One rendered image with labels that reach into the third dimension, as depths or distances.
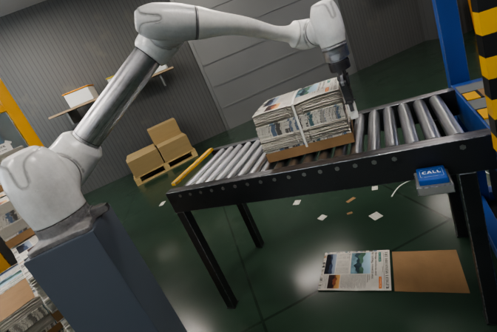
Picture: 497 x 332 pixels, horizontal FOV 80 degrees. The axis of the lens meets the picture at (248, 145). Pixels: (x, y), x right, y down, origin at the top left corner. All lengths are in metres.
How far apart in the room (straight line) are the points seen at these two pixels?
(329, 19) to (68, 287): 1.16
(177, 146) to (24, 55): 3.06
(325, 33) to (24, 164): 1.00
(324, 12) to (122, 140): 5.42
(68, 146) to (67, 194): 0.21
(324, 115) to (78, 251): 0.95
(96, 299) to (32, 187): 0.38
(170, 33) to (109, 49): 5.17
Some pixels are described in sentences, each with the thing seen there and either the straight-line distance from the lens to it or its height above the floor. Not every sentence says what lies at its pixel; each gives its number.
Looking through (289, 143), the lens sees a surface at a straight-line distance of 1.27.
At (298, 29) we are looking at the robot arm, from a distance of 1.23.
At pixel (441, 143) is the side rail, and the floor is 0.80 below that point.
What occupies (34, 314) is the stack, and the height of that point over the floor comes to 0.53.
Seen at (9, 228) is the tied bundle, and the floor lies 0.93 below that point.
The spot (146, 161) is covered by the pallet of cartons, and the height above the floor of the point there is 0.30.
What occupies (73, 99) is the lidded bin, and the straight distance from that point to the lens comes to 5.73.
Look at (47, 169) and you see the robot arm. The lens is 1.00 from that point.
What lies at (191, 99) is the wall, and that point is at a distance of 6.00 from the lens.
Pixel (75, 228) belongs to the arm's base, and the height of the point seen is 1.02.
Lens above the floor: 1.29
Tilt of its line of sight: 16 degrees down
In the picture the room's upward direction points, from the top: 23 degrees counter-clockwise
